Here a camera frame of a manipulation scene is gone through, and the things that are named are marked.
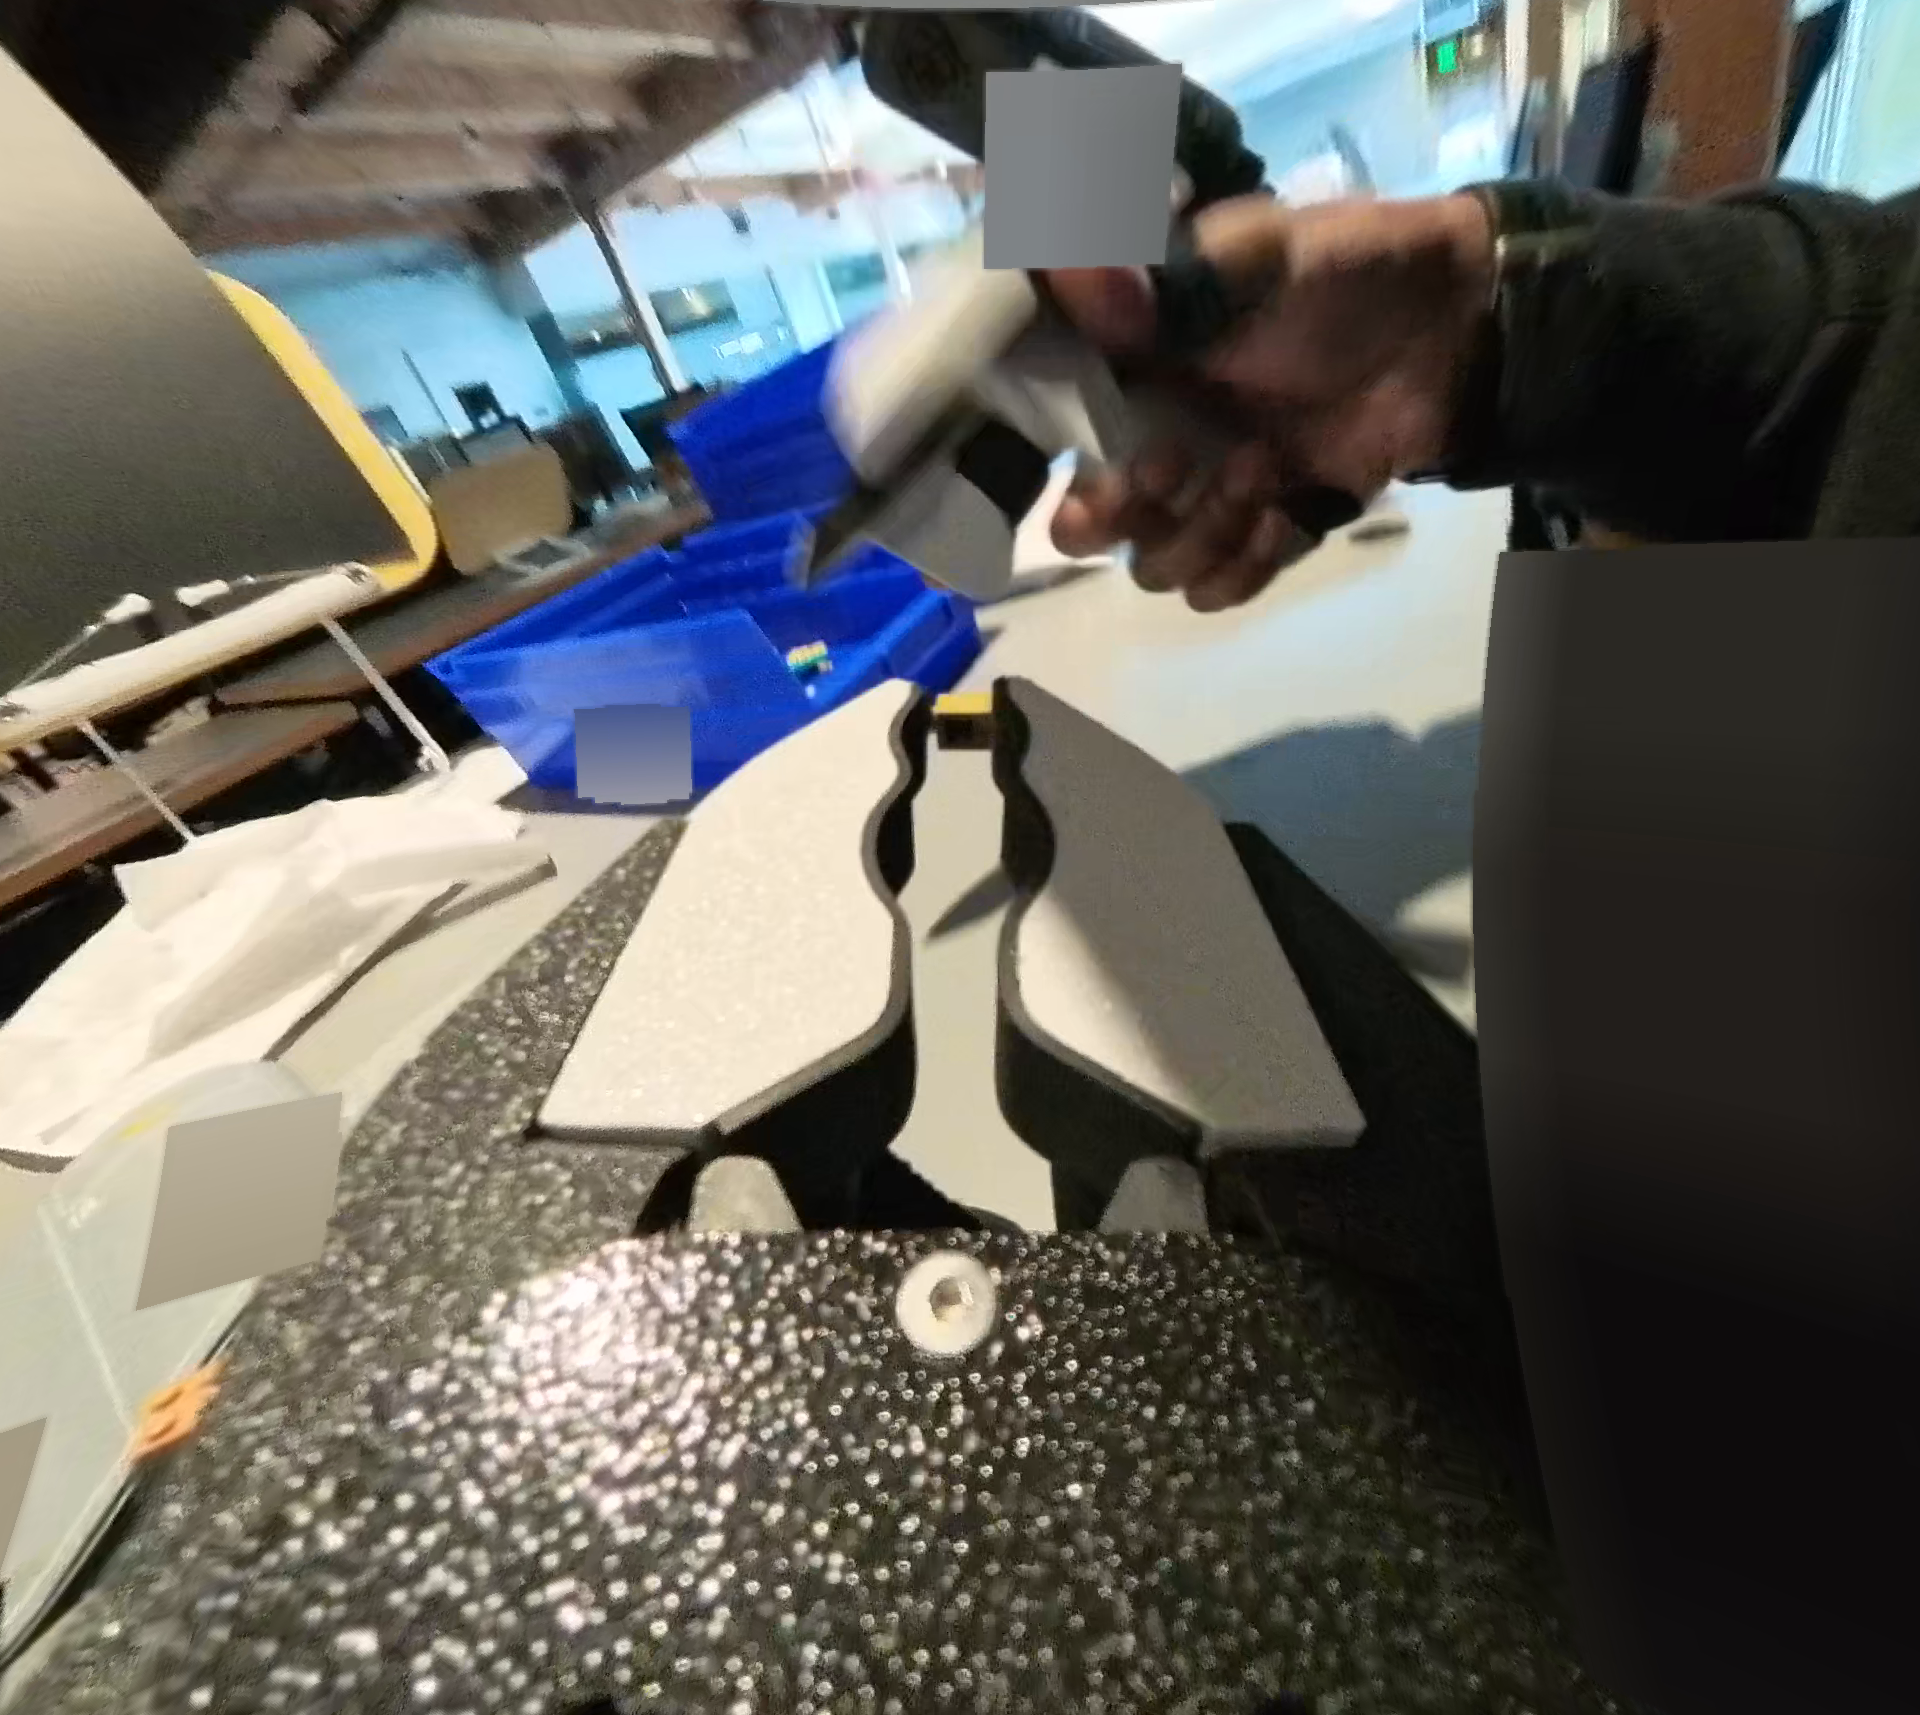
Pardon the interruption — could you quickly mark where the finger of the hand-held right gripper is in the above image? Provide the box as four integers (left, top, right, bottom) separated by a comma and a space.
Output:
822, 272, 1134, 497
791, 433, 1060, 608

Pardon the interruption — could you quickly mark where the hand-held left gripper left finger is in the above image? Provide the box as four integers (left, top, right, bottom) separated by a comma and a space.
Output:
540, 681, 932, 1151

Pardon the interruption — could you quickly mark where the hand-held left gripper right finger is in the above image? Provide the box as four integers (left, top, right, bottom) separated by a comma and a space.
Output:
991, 677, 1369, 1162

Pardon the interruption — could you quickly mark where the person's right forearm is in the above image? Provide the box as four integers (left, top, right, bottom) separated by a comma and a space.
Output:
1459, 172, 1920, 543

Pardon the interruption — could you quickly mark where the grey desk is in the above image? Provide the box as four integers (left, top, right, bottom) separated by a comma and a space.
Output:
0, 467, 1504, 1600

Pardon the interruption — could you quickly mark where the person's right hand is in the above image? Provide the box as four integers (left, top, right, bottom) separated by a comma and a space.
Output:
1041, 195, 1510, 615

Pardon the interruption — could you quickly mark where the blue plastic bin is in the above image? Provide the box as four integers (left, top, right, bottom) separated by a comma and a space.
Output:
429, 515, 991, 799
667, 338, 874, 521

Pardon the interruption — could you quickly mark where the crumpled white paper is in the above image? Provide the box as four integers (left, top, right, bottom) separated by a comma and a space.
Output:
0, 752, 568, 1162

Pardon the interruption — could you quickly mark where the black panel wooden rim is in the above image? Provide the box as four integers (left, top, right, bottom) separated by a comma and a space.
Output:
0, 49, 440, 692

